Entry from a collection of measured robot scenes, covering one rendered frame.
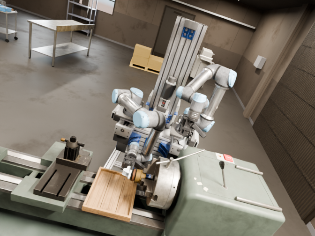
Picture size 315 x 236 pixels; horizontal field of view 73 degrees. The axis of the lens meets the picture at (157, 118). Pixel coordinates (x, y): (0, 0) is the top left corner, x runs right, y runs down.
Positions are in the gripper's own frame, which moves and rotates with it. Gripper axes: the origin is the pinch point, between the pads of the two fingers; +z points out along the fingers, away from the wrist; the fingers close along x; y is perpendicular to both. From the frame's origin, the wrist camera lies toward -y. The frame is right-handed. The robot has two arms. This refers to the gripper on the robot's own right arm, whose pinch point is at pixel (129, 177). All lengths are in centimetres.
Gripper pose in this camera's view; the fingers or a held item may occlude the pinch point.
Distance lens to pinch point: 140.9
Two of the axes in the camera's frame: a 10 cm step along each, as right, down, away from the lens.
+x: 2.9, -8.4, -4.5
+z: -0.5, 4.5, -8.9
